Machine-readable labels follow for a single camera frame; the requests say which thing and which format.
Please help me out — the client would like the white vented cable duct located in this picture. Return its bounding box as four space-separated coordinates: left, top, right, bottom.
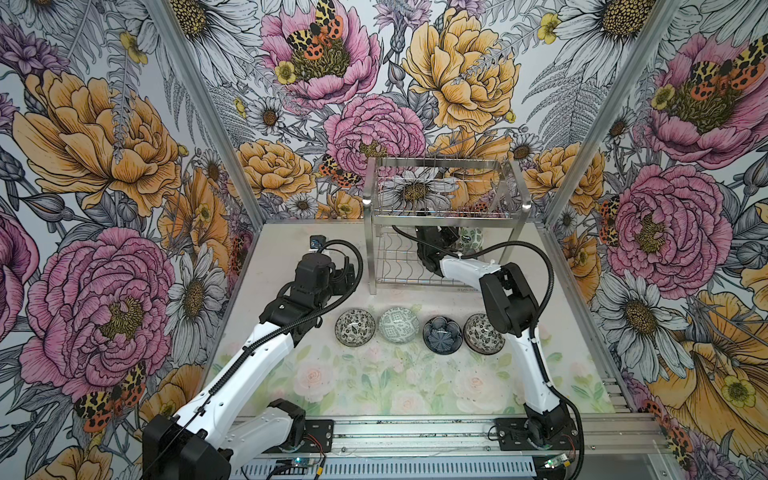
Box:
230 456 536 479

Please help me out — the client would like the steel two-tier dish rack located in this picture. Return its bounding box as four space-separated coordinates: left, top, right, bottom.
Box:
363 157 533 294

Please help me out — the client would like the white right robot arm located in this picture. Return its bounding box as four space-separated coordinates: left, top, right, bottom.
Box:
412 226 584 449

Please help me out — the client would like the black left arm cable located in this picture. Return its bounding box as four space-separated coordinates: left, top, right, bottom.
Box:
143 238 365 480

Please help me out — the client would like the teal geometric pattern bowl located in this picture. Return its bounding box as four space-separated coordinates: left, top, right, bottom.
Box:
378 307 420 344

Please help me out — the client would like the dark blue floral bowl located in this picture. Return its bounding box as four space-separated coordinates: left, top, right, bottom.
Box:
422 316 463 355

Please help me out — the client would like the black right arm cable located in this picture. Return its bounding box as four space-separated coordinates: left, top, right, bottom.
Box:
391 225 586 480

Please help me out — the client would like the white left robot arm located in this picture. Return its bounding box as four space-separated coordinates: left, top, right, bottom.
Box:
142 242 364 479

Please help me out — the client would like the aluminium corner post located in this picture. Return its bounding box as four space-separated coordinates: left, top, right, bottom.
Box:
543 0 682 227
147 1 264 233

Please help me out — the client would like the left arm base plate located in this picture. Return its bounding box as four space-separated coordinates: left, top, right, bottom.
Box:
278 419 335 453

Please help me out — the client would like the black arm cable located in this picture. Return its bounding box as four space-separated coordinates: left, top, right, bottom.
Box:
143 238 365 480
391 225 586 480

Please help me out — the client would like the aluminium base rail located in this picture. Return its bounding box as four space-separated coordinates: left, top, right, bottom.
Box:
326 412 669 457

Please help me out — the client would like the aluminium left corner post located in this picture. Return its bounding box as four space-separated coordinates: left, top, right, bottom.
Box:
147 1 264 233

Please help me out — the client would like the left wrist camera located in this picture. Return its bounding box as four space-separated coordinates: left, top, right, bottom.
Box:
309 235 327 251

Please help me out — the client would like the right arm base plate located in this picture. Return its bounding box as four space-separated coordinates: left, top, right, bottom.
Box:
486 417 580 452

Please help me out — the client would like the aluminium right corner post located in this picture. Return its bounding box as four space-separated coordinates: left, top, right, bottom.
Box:
543 0 682 227

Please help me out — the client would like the green leaf pattern bowl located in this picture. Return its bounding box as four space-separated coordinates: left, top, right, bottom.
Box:
456 227 484 255

